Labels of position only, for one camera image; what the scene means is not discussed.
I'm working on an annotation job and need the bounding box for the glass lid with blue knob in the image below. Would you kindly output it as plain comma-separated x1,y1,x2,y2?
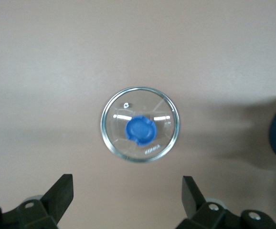
100,86,180,164

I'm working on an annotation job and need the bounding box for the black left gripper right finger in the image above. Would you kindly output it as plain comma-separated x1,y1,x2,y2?
175,176,276,229

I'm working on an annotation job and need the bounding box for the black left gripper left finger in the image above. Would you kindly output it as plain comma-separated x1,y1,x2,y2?
0,174,74,229

